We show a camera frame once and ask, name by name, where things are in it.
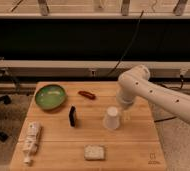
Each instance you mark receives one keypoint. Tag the green bowl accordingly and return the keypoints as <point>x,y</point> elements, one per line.
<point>50,97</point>

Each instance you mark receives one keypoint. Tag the black eraser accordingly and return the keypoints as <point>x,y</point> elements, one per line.
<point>72,116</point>

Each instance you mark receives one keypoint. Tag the wooden cutting board table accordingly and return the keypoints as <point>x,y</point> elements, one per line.
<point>134,146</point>

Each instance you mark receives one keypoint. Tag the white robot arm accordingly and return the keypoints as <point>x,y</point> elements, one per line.
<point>135,82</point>

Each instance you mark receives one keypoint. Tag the beige sponge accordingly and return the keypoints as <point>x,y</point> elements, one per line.
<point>94,152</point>

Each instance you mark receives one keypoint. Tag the white crumpled tube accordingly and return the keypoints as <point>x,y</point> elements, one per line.
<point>31,141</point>

